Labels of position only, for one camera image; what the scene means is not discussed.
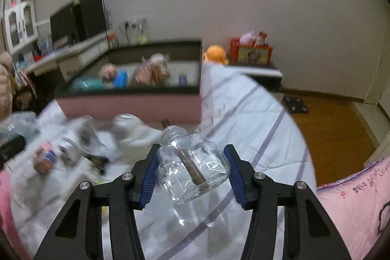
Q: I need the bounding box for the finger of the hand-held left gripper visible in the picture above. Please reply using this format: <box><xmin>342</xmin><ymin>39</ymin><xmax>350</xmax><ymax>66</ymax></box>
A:
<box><xmin>0</xmin><ymin>135</ymin><xmax>27</xmax><ymax>164</ymax></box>

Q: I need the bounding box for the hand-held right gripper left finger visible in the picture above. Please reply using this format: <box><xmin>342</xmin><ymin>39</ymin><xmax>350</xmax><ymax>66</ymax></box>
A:
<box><xmin>33</xmin><ymin>143</ymin><xmax>160</xmax><ymax>260</ymax></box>

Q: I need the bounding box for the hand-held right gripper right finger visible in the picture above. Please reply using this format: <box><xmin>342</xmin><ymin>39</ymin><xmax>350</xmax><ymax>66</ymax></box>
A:
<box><xmin>223</xmin><ymin>144</ymin><xmax>351</xmax><ymax>260</ymax></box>

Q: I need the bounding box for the clear glass bottle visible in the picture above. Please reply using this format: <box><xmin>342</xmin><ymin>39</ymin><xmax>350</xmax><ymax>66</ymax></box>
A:
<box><xmin>157</xmin><ymin>118</ymin><xmax>231</xmax><ymax>204</ymax></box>

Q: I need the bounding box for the pink storage box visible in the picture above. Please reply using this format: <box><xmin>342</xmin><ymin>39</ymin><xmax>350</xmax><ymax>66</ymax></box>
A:
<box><xmin>55</xmin><ymin>39</ymin><xmax>204</xmax><ymax>124</ymax></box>

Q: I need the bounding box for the teal oval case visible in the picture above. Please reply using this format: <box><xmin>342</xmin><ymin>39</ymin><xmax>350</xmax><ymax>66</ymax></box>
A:
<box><xmin>71</xmin><ymin>77</ymin><xmax>104</xmax><ymax>92</ymax></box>

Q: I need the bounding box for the pink toy block set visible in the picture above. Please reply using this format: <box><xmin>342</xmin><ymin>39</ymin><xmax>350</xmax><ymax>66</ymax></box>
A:
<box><xmin>99</xmin><ymin>63</ymin><xmax>118</xmax><ymax>81</ymax></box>

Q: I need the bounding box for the grey plastic bag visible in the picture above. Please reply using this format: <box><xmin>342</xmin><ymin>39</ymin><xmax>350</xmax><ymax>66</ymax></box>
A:
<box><xmin>0</xmin><ymin>112</ymin><xmax>41</xmax><ymax>142</ymax></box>

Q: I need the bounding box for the small orange blue box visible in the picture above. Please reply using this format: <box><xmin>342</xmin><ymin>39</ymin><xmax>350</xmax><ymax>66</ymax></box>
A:
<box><xmin>33</xmin><ymin>141</ymin><xmax>59</xmax><ymax>176</ymax></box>

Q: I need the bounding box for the striped white tablecloth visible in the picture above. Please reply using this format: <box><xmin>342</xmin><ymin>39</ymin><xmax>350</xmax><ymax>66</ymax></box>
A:
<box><xmin>6</xmin><ymin>63</ymin><xmax>317</xmax><ymax>260</ymax></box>

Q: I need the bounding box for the pink padded jacket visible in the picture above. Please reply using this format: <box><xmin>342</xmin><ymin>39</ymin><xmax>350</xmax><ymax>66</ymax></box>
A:
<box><xmin>0</xmin><ymin>52</ymin><xmax>14</xmax><ymax>121</ymax></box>

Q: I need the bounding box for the black floor scale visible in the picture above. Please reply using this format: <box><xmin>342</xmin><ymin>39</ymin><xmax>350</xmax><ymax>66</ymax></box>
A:
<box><xmin>282</xmin><ymin>96</ymin><xmax>309</xmax><ymax>115</ymax></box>

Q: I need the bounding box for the low white black cabinet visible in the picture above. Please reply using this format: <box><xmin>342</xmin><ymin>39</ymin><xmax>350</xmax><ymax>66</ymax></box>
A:
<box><xmin>228</xmin><ymin>60</ymin><xmax>283</xmax><ymax>93</ymax></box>

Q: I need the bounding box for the white desk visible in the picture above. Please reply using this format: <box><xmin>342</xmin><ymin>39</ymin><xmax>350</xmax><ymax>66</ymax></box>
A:
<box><xmin>24</xmin><ymin>30</ymin><xmax>111</xmax><ymax>81</ymax></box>

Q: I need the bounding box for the pink quilt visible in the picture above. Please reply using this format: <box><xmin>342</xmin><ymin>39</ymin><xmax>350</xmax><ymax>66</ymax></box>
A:
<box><xmin>315</xmin><ymin>156</ymin><xmax>390</xmax><ymax>260</ymax></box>

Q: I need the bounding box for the white glass-door cabinet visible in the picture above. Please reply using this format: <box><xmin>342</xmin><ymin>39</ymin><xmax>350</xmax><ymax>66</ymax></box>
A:
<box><xmin>3</xmin><ymin>0</ymin><xmax>39</xmax><ymax>55</ymax></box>

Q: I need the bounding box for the red toy crate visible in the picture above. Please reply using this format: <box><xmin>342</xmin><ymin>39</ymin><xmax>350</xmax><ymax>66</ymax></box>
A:
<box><xmin>230</xmin><ymin>38</ymin><xmax>273</xmax><ymax>66</ymax></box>

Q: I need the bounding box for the orange octopus plush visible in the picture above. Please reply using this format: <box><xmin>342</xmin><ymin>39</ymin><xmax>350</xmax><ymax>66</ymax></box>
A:
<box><xmin>204</xmin><ymin>45</ymin><xmax>229</xmax><ymax>65</ymax></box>

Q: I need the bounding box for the black computer monitor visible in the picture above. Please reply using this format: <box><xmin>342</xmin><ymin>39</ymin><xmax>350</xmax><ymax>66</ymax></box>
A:
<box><xmin>49</xmin><ymin>2</ymin><xmax>81</xmax><ymax>45</ymax></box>

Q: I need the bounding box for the pink plush toy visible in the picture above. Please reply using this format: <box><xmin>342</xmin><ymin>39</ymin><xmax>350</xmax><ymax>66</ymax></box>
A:
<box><xmin>240</xmin><ymin>31</ymin><xmax>257</xmax><ymax>44</ymax></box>

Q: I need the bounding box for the black computer tower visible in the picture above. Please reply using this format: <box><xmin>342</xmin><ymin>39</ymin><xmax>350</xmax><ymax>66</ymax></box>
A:
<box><xmin>75</xmin><ymin>0</ymin><xmax>107</xmax><ymax>40</ymax></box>

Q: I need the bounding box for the black power cable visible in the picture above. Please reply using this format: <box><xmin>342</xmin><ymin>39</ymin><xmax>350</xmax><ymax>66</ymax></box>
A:
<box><xmin>121</xmin><ymin>22</ymin><xmax>144</xmax><ymax>45</ymax></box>

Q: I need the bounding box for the white wall power outlet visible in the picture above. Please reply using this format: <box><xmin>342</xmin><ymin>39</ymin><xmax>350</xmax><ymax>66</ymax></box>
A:
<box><xmin>123</xmin><ymin>19</ymin><xmax>147</xmax><ymax>28</ymax></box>

